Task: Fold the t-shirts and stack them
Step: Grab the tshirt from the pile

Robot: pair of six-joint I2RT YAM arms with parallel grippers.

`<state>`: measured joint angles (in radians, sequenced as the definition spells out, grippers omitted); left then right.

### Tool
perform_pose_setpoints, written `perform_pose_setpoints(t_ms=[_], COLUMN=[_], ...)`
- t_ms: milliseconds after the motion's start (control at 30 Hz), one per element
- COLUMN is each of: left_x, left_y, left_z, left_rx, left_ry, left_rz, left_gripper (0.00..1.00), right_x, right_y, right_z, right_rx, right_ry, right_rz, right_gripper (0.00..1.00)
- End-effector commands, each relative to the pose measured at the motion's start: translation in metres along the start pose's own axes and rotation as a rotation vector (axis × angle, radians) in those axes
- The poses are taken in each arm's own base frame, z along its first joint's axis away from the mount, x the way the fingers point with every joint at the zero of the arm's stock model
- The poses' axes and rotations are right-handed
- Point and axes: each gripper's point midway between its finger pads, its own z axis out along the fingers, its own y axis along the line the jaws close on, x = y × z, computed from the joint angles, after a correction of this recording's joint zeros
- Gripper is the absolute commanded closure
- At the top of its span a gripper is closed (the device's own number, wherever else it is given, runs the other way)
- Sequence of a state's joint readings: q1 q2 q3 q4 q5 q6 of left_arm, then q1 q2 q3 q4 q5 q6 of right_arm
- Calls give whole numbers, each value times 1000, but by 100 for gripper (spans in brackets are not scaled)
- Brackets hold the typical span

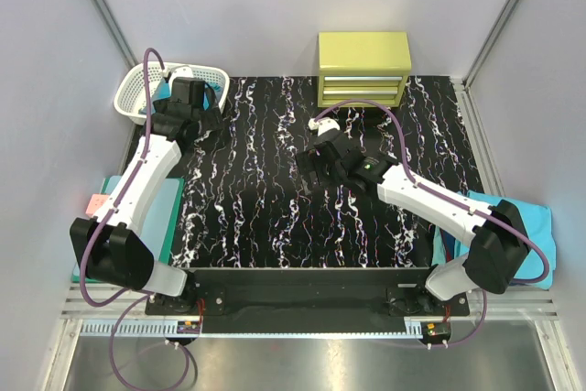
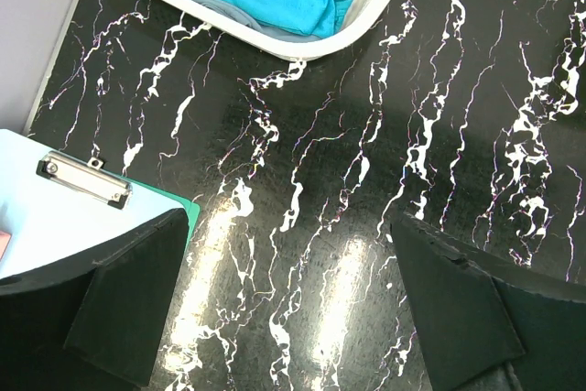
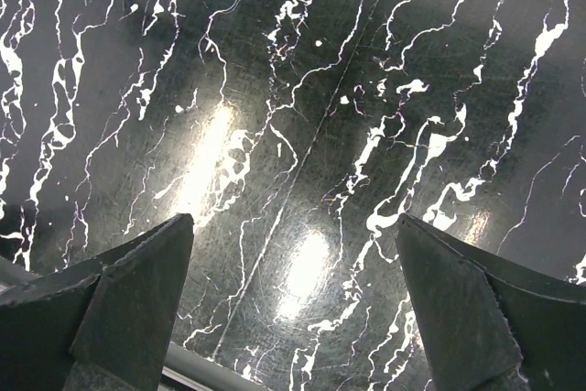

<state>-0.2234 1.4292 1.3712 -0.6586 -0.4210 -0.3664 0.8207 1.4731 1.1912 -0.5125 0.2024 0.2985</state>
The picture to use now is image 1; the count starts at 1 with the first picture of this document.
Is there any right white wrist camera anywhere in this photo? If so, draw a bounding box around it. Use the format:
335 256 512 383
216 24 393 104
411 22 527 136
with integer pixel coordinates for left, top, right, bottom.
308 117 340 136

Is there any yellow-green drawer cabinet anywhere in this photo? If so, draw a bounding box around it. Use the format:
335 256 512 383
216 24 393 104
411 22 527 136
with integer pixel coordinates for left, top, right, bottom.
318 31 412 108

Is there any light blue t shirt pile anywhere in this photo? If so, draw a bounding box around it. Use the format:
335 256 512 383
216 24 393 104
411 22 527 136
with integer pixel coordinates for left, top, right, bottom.
431 198 557 290

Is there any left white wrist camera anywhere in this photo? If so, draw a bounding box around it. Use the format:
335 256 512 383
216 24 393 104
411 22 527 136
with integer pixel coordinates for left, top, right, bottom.
161 64 193 83

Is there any pink cube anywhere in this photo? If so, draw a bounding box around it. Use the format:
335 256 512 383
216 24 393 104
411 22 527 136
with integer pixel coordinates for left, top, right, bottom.
85 193 109 219

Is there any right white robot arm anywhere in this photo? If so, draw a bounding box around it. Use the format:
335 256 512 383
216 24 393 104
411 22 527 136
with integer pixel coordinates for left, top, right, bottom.
296 129 530 315

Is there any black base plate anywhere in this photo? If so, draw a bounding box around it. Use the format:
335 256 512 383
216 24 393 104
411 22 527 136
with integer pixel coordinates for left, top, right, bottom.
146 268 470 338

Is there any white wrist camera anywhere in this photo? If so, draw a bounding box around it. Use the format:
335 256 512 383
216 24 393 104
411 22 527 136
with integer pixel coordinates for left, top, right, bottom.
308 117 340 136
161 64 193 83

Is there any green cutting mat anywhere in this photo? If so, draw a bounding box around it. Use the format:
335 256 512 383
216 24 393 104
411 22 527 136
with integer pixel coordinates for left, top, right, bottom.
71 175 185 283

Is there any white plastic laundry basket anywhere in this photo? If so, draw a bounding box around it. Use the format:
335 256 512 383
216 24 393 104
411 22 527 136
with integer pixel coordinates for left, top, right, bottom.
114 61 230 125

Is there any folded grey-blue t shirt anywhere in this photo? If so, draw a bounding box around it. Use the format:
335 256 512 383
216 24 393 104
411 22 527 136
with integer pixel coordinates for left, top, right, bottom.
151 81 222 110

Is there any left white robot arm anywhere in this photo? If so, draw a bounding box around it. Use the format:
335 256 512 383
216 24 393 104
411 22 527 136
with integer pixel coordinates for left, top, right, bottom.
70 77 222 314

